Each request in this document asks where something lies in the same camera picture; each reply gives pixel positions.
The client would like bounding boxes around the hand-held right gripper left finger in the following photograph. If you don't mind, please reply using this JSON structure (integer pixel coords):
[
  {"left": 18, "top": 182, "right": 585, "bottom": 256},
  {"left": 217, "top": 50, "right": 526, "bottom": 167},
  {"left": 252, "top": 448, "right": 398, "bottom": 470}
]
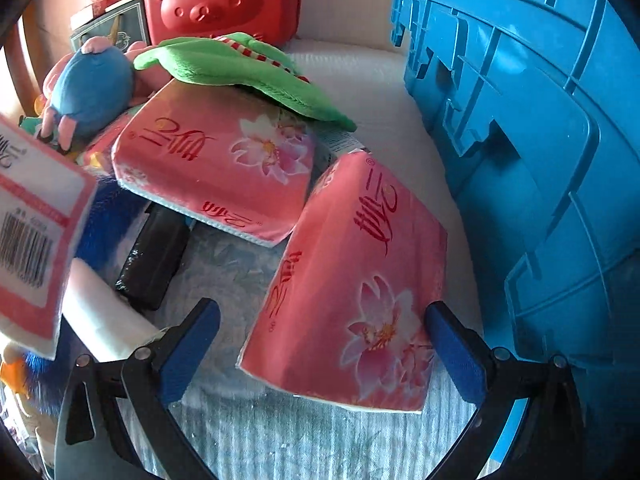
[{"left": 54, "top": 298, "right": 222, "bottom": 480}]

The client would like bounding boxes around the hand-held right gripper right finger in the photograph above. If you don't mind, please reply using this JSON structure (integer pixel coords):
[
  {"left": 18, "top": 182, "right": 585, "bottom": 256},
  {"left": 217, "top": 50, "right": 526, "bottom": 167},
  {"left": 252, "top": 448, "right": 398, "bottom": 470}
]
[{"left": 424, "top": 300, "right": 587, "bottom": 480}]

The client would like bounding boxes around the pink floral tissue pack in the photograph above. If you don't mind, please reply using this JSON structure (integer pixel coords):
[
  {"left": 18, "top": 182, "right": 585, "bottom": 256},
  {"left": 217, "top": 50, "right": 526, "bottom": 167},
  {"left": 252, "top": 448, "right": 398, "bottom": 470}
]
[
  {"left": 110, "top": 79, "right": 319, "bottom": 249},
  {"left": 237, "top": 149, "right": 449, "bottom": 414}
]

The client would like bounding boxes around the red white barcode box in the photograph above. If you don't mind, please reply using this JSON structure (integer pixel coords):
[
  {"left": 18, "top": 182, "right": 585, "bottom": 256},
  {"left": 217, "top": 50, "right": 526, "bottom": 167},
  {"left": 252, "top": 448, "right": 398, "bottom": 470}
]
[{"left": 0, "top": 114, "right": 99, "bottom": 362}]

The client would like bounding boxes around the blue plastic crate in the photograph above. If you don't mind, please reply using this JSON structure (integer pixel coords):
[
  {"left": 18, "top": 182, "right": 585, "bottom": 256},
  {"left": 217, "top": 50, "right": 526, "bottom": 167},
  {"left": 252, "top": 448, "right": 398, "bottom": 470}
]
[{"left": 389, "top": 0, "right": 640, "bottom": 466}]

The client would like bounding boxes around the white bag roll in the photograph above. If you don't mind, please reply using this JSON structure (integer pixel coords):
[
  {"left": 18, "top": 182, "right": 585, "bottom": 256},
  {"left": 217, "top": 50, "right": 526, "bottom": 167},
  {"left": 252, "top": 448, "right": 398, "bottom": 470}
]
[{"left": 61, "top": 259, "right": 162, "bottom": 362}]

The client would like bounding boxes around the black packet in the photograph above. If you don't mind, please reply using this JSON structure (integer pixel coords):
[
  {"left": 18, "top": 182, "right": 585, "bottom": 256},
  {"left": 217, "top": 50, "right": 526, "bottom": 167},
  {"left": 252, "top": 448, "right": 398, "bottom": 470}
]
[{"left": 115, "top": 204, "right": 192, "bottom": 312}]

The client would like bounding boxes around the pig plush blue body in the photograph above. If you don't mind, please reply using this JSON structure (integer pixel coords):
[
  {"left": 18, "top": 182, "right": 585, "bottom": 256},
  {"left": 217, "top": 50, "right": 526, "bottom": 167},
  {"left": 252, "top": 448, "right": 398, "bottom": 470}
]
[{"left": 39, "top": 36, "right": 147, "bottom": 152}]

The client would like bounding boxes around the green crocodile plush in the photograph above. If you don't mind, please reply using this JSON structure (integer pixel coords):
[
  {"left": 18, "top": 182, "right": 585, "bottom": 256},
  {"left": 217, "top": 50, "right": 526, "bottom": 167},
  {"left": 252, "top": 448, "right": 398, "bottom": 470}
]
[{"left": 132, "top": 32, "right": 359, "bottom": 132}]

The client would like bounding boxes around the black gift box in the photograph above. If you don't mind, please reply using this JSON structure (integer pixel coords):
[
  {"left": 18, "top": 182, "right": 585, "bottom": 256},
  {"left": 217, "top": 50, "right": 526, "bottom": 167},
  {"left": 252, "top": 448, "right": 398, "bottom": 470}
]
[{"left": 69, "top": 0, "right": 152, "bottom": 55}]

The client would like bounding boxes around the red bear suitcase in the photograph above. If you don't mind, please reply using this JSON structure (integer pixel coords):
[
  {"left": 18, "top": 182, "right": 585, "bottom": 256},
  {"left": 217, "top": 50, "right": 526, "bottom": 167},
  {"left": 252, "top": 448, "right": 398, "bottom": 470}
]
[{"left": 144, "top": 0, "right": 304, "bottom": 47}]

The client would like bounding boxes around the white red tissue box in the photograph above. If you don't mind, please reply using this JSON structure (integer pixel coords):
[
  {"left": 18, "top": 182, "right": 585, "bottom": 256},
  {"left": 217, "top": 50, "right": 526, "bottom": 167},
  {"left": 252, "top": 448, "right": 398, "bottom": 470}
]
[{"left": 71, "top": 0, "right": 119, "bottom": 27}]

